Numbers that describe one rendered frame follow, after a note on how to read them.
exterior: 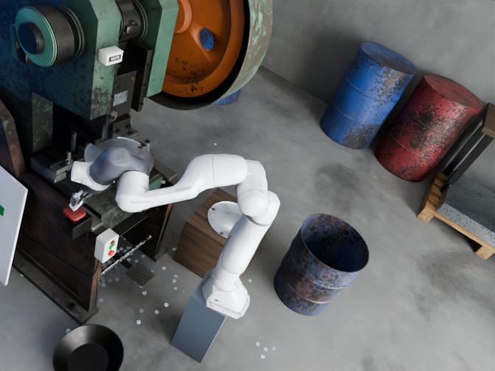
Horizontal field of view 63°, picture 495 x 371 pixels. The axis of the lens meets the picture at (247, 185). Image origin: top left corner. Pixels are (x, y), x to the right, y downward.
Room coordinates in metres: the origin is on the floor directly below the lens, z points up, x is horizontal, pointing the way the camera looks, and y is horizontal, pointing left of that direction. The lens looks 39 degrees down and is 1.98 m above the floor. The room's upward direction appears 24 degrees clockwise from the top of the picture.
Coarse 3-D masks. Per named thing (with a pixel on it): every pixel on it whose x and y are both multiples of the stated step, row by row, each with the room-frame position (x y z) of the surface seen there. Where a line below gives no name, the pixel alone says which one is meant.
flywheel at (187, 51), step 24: (192, 0) 1.69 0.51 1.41; (216, 0) 1.66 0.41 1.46; (240, 0) 1.59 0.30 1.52; (192, 24) 1.68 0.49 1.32; (216, 24) 1.65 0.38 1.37; (240, 24) 1.58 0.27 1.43; (192, 48) 1.67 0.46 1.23; (216, 48) 1.64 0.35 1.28; (240, 48) 1.57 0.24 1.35; (168, 72) 1.70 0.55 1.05; (192, 72) 1.66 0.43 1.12; (216, 72) 1.59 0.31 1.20; (192, 96) 1.61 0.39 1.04
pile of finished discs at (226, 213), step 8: (216, 208) 1.72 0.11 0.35; (224, 208) 1.75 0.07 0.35; (232, 208) 1.78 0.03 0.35; (208, 216) 1.64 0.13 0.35; (216, 216) 1.66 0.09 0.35; (224, 216) 1.68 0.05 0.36; (232, 216) 1.71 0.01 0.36; (240, 216) 1.74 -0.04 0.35; (216, 224) 1.61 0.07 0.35; (224, 224) 1.63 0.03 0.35; (232, 224) 1.65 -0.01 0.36; (224, 232) 1.58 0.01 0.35
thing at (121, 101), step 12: (120, 72) 1.34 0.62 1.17; (132, 72) 1.38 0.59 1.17; (120, 84) 1.32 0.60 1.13; (132, 84) 1.39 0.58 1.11; (120, 96) 1.33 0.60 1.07; (132, 96) 1.40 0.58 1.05; (120, 108) 1.34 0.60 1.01; (84, 120) 1.29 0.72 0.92; (96, 120) 1.27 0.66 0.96; (120, 120) 1.32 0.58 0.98; (96, 132) 1.27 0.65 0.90; (108, 132) 1.28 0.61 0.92; (120, 132) 1.32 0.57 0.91
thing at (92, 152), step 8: (88, 144) 1.31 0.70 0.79; (104, 144) 1.36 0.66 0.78; (112, 144) 1.38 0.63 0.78; (120, 144) 1.40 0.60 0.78; (128, 144) 1.43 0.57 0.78; (136, 144) 1.45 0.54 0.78; (88, 152) 1.27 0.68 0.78; (96, 152) 1.29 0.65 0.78; (136, 152) 1.40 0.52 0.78; (144, 152) 1.42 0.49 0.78; (88, 160) 1.23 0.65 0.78; (152, 160) 1.39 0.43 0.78
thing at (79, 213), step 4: (64, 208) 0.96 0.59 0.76; (68, 208) 0.97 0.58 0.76; (80, 208) 0.99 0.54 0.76; (64, 212) 0.95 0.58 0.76; (68, 212) 0.96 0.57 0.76; (72, 212) 0.96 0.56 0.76; (76, 212) 0.97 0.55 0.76; (80, 212) 0.98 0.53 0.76; (84, 212) 0.99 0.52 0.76; (68, 216) 0.94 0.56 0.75; (72, 216) 0.94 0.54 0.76; (76, 216) 0.95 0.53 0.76; (80, 216) 0.96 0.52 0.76; (76, 220) 0.94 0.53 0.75
